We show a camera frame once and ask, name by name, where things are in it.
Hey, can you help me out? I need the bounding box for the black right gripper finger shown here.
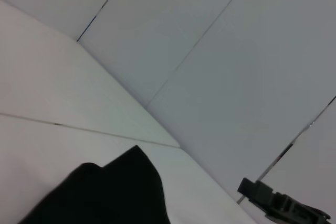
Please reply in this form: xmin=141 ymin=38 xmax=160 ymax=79
xmin=237 ymin=177 xmax=332 ymax=224

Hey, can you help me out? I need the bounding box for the black shirt with FREE print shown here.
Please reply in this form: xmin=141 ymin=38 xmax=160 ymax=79
xmin=19 ymin=144 xmax=173 ymax=224

